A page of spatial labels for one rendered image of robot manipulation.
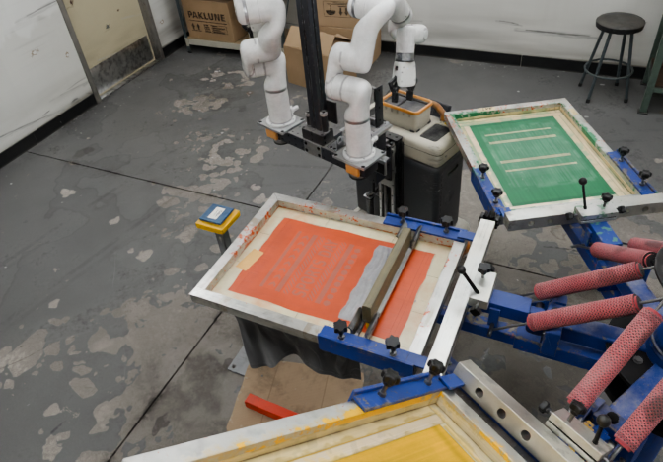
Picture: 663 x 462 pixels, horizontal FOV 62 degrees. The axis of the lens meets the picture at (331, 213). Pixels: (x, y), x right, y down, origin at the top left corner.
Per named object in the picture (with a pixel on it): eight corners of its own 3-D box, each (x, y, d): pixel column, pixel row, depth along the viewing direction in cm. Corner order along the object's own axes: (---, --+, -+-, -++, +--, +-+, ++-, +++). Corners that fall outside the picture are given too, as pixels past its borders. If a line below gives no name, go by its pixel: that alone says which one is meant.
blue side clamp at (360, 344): (319, 348, 169) (317, 335, 165) (326, 337, 173) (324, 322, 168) (412, 380, 158) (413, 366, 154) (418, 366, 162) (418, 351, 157)
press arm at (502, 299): (468, 308, 170) (469, 297, 167) (473, 294, 175) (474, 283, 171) (526, 324, 164) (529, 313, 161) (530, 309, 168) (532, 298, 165)
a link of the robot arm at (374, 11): (383, -6, 180) (334, -13, 189) (363, 109, 192) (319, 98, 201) (402, -1, 192) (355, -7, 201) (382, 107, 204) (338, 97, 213)
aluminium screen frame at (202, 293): (191, 301, 187) (188, 294, 185) (275, 199, 227) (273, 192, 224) (415, 375, 158) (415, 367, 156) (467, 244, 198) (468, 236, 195)
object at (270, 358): (251, 369, 215) (229, 296, 188) (256, 362, 217) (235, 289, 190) (360, 410, 198) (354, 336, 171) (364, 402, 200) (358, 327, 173)
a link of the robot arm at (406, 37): (408, 23, 227) (430, 24, 223) (406, 50, 231) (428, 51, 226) (394, 24, 215) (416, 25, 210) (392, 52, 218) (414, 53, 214)
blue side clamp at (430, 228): (383, 234, 207) (382, 220, 203) (388, 226, 211) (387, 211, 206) (463, 253, 196) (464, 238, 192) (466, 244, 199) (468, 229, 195)
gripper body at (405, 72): (403, 58, 215) (402, 88, 219) (419, 57, 221) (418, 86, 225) (389, 57, 220) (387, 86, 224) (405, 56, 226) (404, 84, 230)
